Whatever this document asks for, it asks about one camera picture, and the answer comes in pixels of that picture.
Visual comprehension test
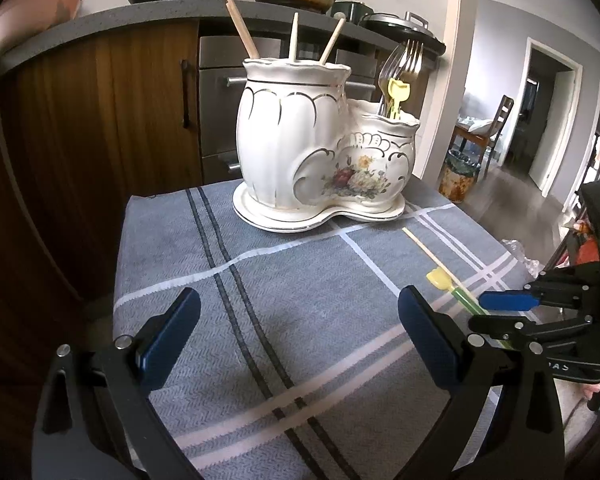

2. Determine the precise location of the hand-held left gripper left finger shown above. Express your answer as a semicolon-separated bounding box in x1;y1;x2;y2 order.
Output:
31;287;202;480

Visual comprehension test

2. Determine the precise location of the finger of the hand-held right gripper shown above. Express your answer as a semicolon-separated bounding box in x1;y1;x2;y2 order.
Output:
467;314;600;356
478;280;600;312

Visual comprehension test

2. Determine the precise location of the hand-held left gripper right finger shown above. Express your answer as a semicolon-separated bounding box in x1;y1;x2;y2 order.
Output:
394;284;566;480

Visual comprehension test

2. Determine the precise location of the yellow-green plastic utensil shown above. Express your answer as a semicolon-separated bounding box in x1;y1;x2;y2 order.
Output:
426;268;492;317

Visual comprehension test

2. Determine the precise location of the light wooden chopstick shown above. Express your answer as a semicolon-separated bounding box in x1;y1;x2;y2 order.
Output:
287;11;300;63
401;226;462;287
319;17;347;65

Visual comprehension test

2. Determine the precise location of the white floral ceramic utensil holder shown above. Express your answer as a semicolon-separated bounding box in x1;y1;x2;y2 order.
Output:
231;57;422;234

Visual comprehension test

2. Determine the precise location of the yellow plastic utensil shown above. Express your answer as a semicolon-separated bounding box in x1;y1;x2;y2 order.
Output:
387;78;412;120

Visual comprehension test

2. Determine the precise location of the metal fork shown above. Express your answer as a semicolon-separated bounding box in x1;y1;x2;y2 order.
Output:
410;40;426;87
378;42;407;112
400;39;417;85

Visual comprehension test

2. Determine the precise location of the wooden spoon handle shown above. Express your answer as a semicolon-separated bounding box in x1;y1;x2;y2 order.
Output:
224;0;261;61

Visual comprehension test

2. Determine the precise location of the orange object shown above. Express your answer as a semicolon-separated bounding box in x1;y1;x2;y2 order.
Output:
572;221;600;264

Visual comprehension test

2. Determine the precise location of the clear plastic bag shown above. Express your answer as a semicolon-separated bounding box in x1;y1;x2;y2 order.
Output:
499;238;544;279

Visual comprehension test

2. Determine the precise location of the grey striped kitchen towel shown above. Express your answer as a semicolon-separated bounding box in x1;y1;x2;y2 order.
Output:
112;177;547;480

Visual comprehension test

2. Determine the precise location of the round patterned bin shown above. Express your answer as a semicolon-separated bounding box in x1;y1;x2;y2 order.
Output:
438;152;480;205

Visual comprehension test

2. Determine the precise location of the wooden chair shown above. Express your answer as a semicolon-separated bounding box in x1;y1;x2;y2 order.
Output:
484;94;515;164

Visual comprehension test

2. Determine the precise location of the stainless steel oven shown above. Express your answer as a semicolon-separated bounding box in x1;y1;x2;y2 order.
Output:
197;35;437;187

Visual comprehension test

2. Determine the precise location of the wooden base cabinet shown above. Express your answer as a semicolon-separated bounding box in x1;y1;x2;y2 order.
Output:
0;18;204;281

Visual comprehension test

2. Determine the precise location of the black lidded pan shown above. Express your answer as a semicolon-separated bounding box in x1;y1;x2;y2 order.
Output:
358;10;447;56

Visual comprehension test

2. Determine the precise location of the grey kitchen countertop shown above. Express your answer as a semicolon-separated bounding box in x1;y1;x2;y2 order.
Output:
0;0;449;79

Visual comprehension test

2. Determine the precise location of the dark green container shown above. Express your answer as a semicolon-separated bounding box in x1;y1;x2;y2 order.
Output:
329;1;376;25

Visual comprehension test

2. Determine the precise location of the pink bowl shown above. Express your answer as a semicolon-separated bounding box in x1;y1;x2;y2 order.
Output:
0;0;92;59

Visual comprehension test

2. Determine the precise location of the black cabinet handle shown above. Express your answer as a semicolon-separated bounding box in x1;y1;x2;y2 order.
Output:
180;59;191;130

